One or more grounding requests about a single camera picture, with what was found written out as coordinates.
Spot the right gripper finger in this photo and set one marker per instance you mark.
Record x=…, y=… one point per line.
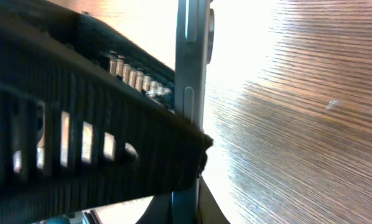
x=72, y=135

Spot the smartphone with teal screen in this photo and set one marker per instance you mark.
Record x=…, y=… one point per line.
x=194, y=40

